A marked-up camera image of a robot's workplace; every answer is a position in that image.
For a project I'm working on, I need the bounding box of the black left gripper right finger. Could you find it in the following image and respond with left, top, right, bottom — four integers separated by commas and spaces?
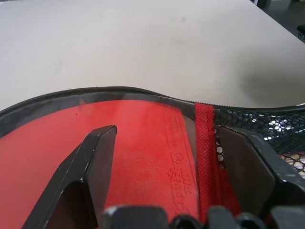
215, 125, 305, 216

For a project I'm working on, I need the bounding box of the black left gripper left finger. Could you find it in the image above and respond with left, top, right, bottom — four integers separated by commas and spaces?
22, 124, 119, 229

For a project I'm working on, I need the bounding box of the red table tennis paddle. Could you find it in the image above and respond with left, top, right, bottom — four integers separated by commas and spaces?
0, 99, 200, 229

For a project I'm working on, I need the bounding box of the black red paddle case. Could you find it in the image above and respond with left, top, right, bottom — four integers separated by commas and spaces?
0, 86, 305, 229

